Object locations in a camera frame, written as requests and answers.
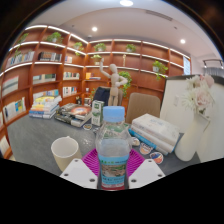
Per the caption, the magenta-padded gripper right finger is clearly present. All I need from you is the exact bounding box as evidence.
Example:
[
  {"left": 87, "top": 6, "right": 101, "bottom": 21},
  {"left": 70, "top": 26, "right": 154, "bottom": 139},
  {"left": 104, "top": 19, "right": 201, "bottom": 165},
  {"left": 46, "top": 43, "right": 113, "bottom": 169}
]
[{"left": 127, "top": 148, "right": 167, "bottom": 190}]

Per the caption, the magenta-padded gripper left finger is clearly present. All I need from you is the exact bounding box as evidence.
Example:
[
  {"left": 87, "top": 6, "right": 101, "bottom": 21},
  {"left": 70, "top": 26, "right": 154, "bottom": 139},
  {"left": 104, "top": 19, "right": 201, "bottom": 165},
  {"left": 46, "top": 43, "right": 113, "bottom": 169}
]
[{"left": 59, "top": 148, "right": 102, "bottom": 190}]

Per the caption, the clear blue-capped water bottle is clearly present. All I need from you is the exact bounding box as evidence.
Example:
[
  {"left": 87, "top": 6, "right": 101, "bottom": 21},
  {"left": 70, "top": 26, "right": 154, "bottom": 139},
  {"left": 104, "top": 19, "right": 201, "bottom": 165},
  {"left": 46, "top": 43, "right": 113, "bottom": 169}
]
[{"left": 94, "top": 105, "right": 133, "bottom": 191}]

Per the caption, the cream cup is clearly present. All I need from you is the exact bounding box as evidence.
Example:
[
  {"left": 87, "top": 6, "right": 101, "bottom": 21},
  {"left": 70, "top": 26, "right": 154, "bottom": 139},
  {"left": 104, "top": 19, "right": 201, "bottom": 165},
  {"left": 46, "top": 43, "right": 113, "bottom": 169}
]
[{"left": 50, "top": 135, "right": 83, "bottom": 173}]

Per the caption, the white book stack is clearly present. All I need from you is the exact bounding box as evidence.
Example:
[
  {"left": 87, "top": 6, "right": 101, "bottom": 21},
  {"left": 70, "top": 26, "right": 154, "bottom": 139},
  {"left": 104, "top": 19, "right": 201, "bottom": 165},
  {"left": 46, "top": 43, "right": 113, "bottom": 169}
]
[{"left": 128, "top": 113, "right": 183, "bottom": 155}]

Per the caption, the white pitcher vase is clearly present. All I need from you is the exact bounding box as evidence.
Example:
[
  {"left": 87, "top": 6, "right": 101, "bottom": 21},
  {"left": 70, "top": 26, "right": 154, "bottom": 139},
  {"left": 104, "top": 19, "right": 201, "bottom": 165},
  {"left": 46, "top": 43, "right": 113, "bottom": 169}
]
[{"left": 174, "top": 113, "right": 212, "bottom": 163}]

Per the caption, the dark magazine stack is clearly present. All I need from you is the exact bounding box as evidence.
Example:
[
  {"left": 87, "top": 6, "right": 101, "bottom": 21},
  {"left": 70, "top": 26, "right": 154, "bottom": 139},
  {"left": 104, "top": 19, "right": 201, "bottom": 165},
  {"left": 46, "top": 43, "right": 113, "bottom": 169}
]
[{"left": 54, "top": 103, "right": 93, "bottom": 128}]

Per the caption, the tall green-white carton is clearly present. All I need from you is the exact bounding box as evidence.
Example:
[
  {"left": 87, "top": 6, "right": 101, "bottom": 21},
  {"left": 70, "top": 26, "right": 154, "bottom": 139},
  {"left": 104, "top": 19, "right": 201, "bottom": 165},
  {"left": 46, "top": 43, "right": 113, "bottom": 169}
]
[{"left": 91, "top": 99, "right": 105, "bottom": 127}]

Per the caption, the beige chair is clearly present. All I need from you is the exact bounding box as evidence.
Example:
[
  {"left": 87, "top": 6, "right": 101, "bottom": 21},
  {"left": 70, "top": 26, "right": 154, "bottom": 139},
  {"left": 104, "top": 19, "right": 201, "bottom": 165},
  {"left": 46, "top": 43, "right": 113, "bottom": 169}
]
[{"left": 125, "top": 92, "right": 162, "bottom": 124}]

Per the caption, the colourful book stack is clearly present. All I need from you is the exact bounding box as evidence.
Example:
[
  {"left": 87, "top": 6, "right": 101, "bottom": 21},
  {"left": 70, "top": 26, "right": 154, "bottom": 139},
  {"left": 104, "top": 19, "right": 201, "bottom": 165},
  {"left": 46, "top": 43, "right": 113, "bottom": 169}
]
[{"left": 28, "top": 95, "right": 63, "bottom": 120}]

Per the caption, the dark chair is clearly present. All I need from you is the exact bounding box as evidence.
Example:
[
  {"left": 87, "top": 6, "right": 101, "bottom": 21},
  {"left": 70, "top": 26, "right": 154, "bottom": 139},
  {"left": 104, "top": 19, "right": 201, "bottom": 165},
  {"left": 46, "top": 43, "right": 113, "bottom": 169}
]
[{"left": 91, "top": 86, "right": 111, "bottom": 107}]

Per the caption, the pale pink flower bouquet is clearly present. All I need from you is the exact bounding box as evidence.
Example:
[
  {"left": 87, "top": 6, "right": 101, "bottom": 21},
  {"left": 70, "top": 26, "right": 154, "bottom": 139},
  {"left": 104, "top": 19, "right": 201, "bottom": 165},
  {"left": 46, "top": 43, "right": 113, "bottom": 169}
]
[{"left": 181, "top": 73, "right": 216, "bottom": 116}]

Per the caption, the wooden artist mannequin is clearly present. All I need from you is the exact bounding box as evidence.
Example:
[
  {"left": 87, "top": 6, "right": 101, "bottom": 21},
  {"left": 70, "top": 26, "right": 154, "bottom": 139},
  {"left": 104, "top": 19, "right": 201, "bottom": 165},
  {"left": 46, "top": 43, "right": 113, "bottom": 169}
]
[{"left": 99, "top": 58, "right": 128, "bottom": 107}]

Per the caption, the wooden shelf unit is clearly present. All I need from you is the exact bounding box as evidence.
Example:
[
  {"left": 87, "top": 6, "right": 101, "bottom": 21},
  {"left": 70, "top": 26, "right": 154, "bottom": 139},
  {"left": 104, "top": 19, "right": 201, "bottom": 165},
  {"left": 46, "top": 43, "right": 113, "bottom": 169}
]
[{"left": 0, "top": 23, "right": 192, "bottom": 159}]

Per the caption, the ceiling air vent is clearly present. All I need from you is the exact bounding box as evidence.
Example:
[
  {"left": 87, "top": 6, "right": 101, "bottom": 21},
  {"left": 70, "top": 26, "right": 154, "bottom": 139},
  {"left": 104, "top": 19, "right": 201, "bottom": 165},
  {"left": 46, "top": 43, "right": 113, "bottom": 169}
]
[{"left": 145, "top": 9, "right": 174, "bottom": 22}]

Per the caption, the black track light rail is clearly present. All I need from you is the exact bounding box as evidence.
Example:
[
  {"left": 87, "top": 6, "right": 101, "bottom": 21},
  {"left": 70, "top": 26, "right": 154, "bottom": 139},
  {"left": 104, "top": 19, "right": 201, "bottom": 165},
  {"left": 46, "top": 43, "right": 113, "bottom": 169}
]
[{"left": 202, "top": 58, "right": 224, "bottom": 69}]

